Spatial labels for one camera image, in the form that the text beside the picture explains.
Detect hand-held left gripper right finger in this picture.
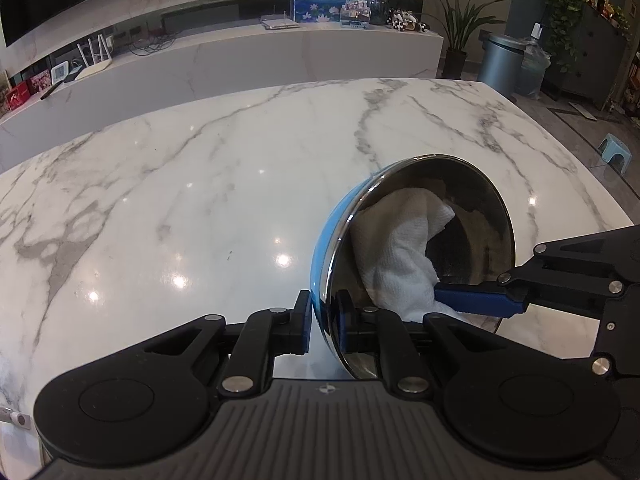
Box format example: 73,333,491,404
335,289,507,399

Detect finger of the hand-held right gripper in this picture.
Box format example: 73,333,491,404
434,225,640,320
592,300,640,382

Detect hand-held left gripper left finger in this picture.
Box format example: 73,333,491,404
132,289,313,397

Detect white paper towel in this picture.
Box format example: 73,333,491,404
349,187,459,324

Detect blue steel bowl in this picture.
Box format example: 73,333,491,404
309,154,516,380

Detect light blue plastic stool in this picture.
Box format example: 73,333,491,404
597,132,635,176

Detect grey metal trash can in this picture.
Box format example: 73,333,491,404
477,32,529,100

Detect potted orchid plant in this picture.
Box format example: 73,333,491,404
419,0,509,80

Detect clear plastic bag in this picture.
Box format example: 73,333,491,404
517,22,552,99

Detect white marble console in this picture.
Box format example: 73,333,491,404
0,22,446,171

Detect grey drawer cabinet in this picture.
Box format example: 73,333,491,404
544,7,634,111

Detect black and white cow figurines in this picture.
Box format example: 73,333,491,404
389,8,431,34

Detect small white device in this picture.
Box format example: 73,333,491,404
0,406,34,431

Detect dark glass vase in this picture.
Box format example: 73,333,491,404
367,0,396,26

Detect small photo calendar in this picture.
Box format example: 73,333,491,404
339,0,372,29

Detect white router with antennas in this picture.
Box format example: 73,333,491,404
73,35,115,81

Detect red photo card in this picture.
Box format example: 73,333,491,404
27,70,52,96

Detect tangled black cables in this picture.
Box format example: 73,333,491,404
112,34,174,56

